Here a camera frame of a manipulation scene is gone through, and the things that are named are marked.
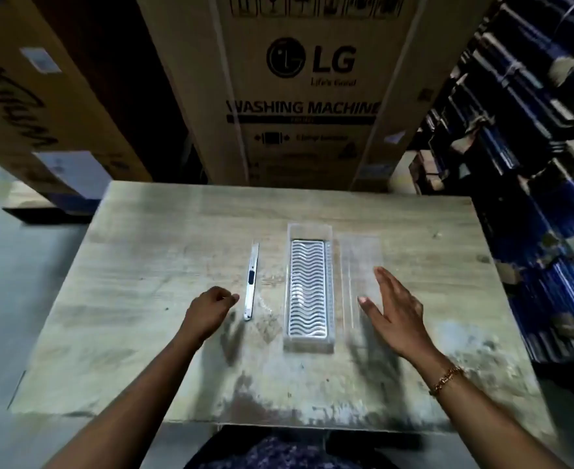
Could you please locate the gold chain bracelet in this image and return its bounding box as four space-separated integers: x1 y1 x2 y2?
429 366 464 397

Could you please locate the person's right forearm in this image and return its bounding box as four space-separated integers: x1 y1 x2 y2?
415 354 572 469

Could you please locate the person's right hand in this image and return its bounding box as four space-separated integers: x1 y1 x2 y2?
358 266 440 371

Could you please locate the silver utility knife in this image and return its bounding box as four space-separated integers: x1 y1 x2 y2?
243 242 260 322

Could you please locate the person's patterned clothing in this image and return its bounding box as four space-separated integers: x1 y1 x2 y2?
184 434 390 469

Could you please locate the white wavy blade pack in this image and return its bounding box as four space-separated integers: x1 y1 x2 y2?
287 239 330 339

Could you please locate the clear plastic lid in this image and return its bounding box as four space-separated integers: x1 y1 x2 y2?
337 234 384 333

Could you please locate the person's left hand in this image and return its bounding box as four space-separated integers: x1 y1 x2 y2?
179 286 240 348

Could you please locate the person's left forearm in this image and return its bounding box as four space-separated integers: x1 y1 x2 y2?
45 329 205 469

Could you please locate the clear plastic tray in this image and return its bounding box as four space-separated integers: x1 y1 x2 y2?
283 223 337 355

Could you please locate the brown cardboard box with labels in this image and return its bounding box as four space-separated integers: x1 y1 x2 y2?
0 0 153 201

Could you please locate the large printed cardboard box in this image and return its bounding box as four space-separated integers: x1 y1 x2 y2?
135 0 495 192

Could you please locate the stack of blue wrapped packages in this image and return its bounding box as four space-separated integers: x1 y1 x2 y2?
409 0 574 364

